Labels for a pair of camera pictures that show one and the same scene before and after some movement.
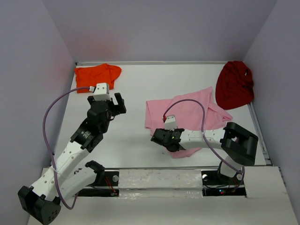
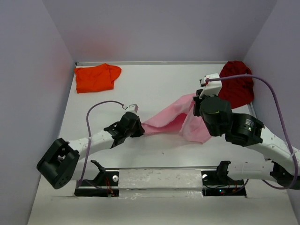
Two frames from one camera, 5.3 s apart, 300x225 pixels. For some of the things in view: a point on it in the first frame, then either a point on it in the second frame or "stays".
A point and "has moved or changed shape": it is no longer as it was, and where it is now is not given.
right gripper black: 169,130 to 198,101
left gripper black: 117,109 to 139,130
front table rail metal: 161,168 stays
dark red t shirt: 234,87 stays
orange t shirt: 90,76 stays
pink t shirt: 197,111 has moved or changed shape
